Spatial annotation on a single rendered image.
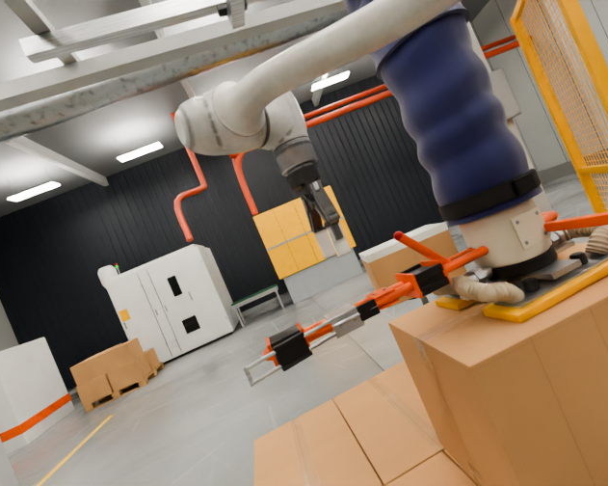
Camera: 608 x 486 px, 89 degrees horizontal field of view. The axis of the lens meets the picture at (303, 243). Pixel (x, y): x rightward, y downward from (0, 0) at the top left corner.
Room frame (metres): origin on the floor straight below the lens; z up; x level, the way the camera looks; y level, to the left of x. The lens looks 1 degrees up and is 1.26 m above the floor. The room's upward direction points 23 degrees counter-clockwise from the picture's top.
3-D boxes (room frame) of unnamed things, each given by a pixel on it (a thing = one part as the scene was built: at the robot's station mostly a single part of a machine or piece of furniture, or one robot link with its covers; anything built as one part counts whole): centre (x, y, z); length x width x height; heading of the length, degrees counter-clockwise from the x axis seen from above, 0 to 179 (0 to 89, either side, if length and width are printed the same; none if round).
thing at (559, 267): (0.79, -0.47, 1.01); 0.34 x 0.25 x 0.06; 100
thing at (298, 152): (0.71, -0.06, 1.45); 0.09 x 0.09 x 0.06
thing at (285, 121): (0.70, -0.05, 1.56); 0.13 x 0.11 x 0.16; 129
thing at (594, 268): (0.70, -0.49, 0.97); 0.34 x 0.10 x 0.05; 100
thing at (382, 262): (2.39, -0.68, 0.82); 0.60 x 0.40 x 0.40; 86
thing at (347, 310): (0.71, -0.01, 1.07); 0.07 x 0.07 x 0.04; 10
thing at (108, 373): (6.51, 4.55, 0.45); 1.21 x 1.02 x 0.90; 96
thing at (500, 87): (1.87, -1.41, 1.62); 0.20 x 0.05 x 0.30; 100
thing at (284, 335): (0.69, 0.12, 1.07); 0.08 x 0.07 x 0.05; 100
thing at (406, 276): (0.75, -0.23, 1.07); 0.10 x 0.08 x 0.06; 10
